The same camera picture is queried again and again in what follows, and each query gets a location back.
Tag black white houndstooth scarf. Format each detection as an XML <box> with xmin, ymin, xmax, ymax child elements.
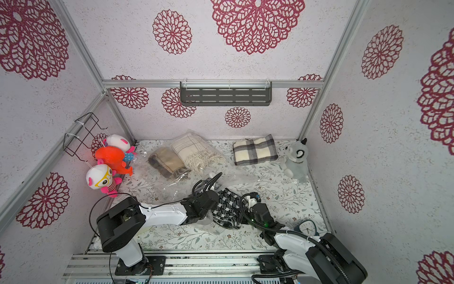
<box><xmin>212</xmin><ymin>188</ymin><xmax>247</xmax><ymax>230</ymax></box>

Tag clear plastic vacuum bag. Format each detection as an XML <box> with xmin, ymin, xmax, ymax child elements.
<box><xmin>131</xmin><ymin>136</ymin><xmax>259</xmax><ymax>234</ymax></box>

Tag cream fringed scarf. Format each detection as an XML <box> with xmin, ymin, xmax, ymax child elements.
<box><xmin>170</xmin><ymin>131</ymin><xmax>225</xmax><ymax>175</ymax></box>

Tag grey cream plaid scarf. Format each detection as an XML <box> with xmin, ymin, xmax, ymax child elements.
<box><xmin>233</xmin><ymin>134</ymin><xmax>279</xmax><ymax>166</ymax></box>

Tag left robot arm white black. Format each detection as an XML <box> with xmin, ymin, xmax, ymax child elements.
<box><xmin>96</xmin><ymin>190</ymin><xmax>219</xmax><ymax>267</ymax></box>

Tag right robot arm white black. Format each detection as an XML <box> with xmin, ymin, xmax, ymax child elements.
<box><xmin>240</xmin><ymin>203</ymin><xmax>368</xmax><ymax>284</ymax></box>

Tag brown beige scarf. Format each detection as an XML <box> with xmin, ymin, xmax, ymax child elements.
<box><xmin>148</xmin><ymin>147</ymin><xmax>188</xmax><ymax>179</ymax></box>

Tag teal alarm clock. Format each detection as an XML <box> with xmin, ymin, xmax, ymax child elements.
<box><xmin>294</xmin><ymin>220</ymin><xmax>319</xmax><ymax>237</ymax></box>

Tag grey plush toy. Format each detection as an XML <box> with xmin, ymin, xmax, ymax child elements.
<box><xmin>281</xmin><ymin>138</ymin><xmax>309</xmax><ymax>183</ymax></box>

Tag red octopus plush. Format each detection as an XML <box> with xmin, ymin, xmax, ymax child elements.
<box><xmin>95</xmin><ymin>146</ymin><xmax>134</xmax><ymax>176</ymax></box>

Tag white plush with yellow glasses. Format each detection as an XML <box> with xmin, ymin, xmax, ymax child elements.
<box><xmin>86</xmin><ymin>164</ymin><xmax>122</xmax><ymax>198</ymax></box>

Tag white pink plush top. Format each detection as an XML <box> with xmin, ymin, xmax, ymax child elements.
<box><xmin>102</xmin><ymin>134</ymin><xmax>135</xmax><ymax>153</ymax></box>

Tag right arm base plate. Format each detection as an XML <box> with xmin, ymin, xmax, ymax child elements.
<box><xmin>257</xmin><ymin>254</ymin><xmax>284</xmax><ymax>274</ymax></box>

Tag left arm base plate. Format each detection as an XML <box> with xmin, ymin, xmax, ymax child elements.
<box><xmin>114</xmin><ymin>256</ymin><xmax>167</xmax><ymax>276</ymax></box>

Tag grey metal wall shelf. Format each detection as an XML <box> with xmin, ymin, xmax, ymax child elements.
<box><xmin>180</xmin><ymin>82</ymin><xmax>273</xmax><ymax>107</ymax></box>

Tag black wire basket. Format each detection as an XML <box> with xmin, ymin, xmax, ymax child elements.
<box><xmin>62</xmin><ymin>112</ymin><xmax>108</xmax><ymax>162</ymax></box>

